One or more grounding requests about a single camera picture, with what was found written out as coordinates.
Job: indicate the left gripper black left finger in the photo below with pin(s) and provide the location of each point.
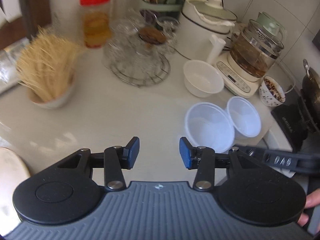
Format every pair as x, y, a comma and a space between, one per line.
113, 160

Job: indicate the red-lid oil jar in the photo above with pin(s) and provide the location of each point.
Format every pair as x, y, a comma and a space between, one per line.
95, 16

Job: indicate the translucent plastic bowl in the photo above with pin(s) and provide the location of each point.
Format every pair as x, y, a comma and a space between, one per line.
207, 124
245, 118

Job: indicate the wire rack with glassware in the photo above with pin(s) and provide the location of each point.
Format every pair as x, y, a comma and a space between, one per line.
137, 52

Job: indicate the cream kettle base with buttons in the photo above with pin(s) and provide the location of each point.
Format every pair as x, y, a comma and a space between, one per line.
235, 83

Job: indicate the patterned bowl with tea leaves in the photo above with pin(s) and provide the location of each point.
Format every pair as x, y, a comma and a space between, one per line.
270, 92

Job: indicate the white round plate edge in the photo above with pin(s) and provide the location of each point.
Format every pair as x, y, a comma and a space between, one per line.
13, 172

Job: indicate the person's left hand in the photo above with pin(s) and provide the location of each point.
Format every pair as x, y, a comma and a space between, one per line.
312, 200

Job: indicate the white rice cooker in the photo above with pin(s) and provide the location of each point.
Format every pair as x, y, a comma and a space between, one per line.
199, 20

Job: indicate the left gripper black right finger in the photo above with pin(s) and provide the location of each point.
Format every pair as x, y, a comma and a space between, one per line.
205, 160

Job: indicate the white ceramic bowl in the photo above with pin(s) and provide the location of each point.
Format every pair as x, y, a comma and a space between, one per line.
202, 79

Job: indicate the black gas stove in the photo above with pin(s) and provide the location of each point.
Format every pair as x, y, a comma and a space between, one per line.
299, 122

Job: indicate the bowl of toothpicks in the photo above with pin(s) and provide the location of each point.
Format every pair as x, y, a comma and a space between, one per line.
47, 68

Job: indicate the glass tea kettle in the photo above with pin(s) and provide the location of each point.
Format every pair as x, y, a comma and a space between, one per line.
257, 47

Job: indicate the black wok on stove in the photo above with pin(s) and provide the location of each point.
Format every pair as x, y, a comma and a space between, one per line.
311, 91

